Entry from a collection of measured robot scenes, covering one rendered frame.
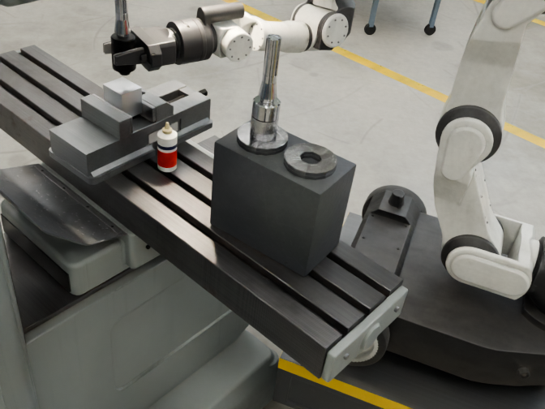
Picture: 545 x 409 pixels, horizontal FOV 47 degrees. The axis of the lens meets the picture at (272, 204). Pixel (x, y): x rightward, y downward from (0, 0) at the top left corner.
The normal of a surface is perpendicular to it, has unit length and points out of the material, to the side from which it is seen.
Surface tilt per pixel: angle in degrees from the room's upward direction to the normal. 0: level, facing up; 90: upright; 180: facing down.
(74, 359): 90
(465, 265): 90
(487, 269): 90
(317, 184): 0
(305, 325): 0
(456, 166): 90
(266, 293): 0
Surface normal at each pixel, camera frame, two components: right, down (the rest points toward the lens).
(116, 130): -0.64, 0.42
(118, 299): 0.74, 0.47
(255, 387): 0.71, 0.07
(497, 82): -0.36, 0.55
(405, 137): 0.11, -0.78
